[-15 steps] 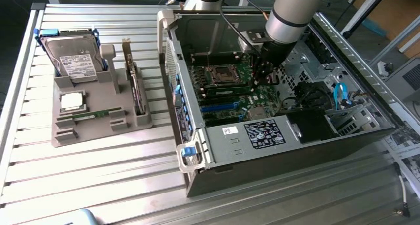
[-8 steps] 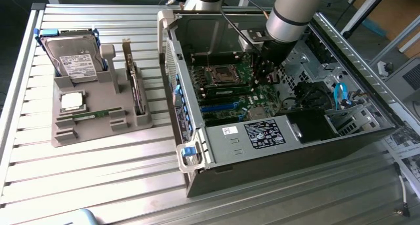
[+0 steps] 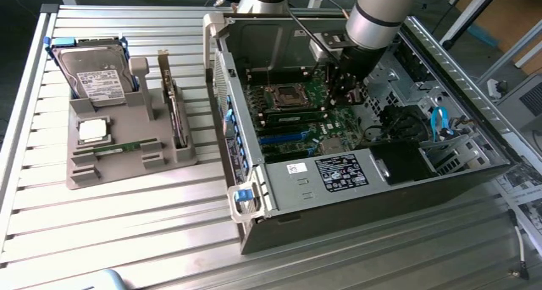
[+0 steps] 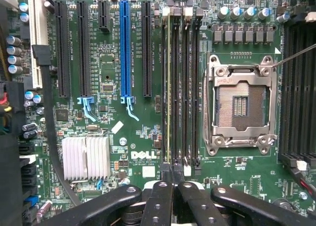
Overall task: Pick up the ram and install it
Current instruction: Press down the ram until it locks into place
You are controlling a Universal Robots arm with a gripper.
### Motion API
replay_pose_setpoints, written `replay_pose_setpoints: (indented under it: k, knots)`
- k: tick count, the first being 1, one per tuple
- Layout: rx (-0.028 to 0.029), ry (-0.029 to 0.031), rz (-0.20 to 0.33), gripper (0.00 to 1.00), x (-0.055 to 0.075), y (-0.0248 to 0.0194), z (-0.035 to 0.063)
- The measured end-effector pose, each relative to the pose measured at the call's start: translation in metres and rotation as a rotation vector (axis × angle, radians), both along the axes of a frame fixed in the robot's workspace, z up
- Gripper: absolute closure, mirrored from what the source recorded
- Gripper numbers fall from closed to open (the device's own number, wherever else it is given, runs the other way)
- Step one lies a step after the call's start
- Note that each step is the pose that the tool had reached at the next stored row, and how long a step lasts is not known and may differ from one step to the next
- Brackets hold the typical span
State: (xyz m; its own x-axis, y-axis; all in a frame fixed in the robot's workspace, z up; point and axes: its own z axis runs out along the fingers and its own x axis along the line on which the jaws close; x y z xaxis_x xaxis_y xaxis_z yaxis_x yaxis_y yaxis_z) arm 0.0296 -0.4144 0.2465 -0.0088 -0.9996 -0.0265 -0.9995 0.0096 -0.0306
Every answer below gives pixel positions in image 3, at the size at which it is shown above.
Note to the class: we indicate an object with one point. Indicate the graphics card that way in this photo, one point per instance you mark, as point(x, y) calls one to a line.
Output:
point(174, 106)

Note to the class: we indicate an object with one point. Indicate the black stand pole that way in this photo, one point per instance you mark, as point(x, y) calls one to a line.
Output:
point(474, 17)

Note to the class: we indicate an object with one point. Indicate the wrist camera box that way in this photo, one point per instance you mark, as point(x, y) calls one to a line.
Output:
point(326, 45)

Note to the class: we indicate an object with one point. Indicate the open black PC case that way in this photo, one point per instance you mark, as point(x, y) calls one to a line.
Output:
point(381, 207)

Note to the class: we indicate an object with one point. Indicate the grey parts rack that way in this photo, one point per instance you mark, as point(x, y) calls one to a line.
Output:
point(127, 166)

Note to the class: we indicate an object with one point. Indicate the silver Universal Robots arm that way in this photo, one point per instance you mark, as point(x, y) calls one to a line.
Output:
point(373, 14)

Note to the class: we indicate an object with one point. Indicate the CPU socket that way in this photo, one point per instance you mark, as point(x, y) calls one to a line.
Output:
point(284, 94)

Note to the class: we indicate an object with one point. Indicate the light blue object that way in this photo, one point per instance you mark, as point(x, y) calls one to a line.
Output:
point(95, 280)

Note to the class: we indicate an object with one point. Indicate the grey power supply unit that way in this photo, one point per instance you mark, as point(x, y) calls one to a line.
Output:
point(326, 179)

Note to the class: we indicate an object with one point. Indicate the green RAM stick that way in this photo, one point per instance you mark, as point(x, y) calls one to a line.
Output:
point(127, 146)

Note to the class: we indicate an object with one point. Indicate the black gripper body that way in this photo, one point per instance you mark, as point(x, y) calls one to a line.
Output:
point(359, 60)

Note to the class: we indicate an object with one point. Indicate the installed RAM stick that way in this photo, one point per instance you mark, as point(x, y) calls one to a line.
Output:
point(296, 117)

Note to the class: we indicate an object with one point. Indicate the hard disk with blue bracket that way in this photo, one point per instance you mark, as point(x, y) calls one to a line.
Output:
point(95, 75)

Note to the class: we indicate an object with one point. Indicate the silver CPU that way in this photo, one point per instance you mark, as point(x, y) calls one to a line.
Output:
point(94, 130)

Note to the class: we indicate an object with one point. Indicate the green motherboard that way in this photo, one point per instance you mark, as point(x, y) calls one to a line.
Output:
point(312, 128)

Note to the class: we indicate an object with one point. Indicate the grey computer box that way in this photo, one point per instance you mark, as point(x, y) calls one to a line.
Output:
point(522, 94)

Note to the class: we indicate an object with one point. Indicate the brown cardboard box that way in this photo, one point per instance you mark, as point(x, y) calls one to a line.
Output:
point(503, 20)

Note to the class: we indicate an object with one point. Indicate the white power strip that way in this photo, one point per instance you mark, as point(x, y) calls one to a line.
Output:
point(495, 87)

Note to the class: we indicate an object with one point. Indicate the blue case latch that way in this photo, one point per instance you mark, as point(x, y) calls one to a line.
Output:
point(242, 196)

